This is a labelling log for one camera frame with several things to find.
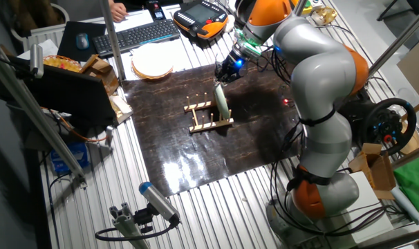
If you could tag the brown fuzzy garment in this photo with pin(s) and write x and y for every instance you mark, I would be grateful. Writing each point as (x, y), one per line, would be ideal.
(33, 12)

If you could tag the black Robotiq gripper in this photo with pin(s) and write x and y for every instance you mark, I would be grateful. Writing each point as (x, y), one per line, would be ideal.
(233, 67)

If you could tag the aluminium frame post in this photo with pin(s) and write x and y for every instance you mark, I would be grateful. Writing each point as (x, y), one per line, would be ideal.
(112, 38)
(399, 40)
(413, 155)

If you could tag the brown paper bag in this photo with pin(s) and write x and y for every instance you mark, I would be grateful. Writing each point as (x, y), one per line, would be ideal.
(102, 72)

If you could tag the long aluminium beam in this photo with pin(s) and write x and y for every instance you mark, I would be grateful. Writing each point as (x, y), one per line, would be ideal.
(40, 122)

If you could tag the pale green dish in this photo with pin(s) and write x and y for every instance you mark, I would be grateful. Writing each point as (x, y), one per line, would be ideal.
(222, 102)

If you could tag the blue box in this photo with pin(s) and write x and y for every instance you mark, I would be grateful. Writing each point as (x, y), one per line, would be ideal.
(71, 157)

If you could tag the person's right hand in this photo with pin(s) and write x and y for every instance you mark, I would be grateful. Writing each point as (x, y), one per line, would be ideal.
(119, 12)

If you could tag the black steering wheel controller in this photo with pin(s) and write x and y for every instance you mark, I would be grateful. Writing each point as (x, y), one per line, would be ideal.
(386, 126)

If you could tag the yellow green button box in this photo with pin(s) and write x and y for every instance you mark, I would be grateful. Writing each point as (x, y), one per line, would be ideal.
(306, 7)

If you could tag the black computer keyboard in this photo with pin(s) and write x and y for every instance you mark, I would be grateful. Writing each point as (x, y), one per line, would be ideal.
(137, 36)

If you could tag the silver camera blue cap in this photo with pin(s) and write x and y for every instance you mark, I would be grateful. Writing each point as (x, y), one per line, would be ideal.
(157, 200)

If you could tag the black monitor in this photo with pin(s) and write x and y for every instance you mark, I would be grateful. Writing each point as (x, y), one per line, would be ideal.
(67, 93)

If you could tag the dark marble pattern mat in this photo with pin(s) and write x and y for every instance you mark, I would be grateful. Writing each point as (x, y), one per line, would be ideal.
(182, 155)

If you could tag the wooden dish rack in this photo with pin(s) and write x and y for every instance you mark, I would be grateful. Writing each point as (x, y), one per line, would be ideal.
(209, 126)

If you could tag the white round object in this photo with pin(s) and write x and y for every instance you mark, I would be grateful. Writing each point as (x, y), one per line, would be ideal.
(229, 24)

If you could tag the white plate gold rim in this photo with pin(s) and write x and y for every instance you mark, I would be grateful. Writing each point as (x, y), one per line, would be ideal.
(152, 62)

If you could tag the black orange teach pendant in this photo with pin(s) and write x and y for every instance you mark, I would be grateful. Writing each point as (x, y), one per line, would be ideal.
(199, 14)

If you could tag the green cloth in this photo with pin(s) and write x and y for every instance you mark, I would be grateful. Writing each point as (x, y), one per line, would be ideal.
(415, 183)

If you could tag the pale paper roll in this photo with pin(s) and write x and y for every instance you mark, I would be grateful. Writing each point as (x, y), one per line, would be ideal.
(404, 204)

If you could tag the orange wicker basket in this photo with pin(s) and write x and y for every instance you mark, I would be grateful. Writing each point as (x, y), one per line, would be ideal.
(62, 64)

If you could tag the white board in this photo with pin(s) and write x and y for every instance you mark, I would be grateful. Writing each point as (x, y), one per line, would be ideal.
(366, 190)

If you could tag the black device red button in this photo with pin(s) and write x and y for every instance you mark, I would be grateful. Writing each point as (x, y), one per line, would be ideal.
(157, 14)

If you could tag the black round spool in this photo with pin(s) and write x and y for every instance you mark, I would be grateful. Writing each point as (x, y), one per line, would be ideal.
(242, 10)

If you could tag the brown cardboard sheet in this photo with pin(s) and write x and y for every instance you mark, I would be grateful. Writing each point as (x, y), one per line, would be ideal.
(417, 72)

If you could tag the white yellow packet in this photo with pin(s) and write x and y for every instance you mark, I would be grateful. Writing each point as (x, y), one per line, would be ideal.
(121, 109)

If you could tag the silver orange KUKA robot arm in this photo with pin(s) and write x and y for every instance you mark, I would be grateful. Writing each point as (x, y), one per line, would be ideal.
(320, 79)

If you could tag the black mouse pad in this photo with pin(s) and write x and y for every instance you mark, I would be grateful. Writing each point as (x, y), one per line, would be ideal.
(71, 52)

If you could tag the wrist adapter with circuit board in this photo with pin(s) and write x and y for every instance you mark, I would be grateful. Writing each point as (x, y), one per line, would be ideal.
(247, 43)

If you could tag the brown cardboard box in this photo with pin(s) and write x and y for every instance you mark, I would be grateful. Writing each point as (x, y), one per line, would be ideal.
(382, 173)

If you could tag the silver cylinder camera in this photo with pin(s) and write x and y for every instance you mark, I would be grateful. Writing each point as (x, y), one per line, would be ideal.
(36, 58)

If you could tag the aluminium profile camera mount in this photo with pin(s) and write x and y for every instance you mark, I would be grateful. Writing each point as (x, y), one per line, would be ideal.
(126, 228)

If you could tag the blue grey computer mouse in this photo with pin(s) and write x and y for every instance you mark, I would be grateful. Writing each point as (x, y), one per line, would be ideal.
(82, 41)

